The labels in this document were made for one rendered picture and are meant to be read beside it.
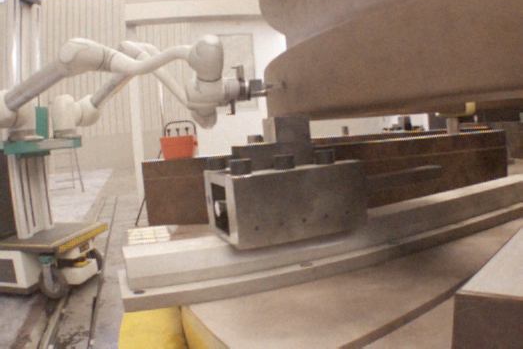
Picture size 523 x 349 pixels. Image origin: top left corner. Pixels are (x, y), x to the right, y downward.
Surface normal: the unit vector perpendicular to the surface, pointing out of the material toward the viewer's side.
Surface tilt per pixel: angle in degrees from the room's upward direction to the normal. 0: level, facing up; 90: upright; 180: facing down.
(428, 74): 90
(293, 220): 90
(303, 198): 90
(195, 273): 90
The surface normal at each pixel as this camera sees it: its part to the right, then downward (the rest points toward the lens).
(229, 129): 0.29, 0.01
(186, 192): -0.04, 0.04
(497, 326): -0.73, 0.09
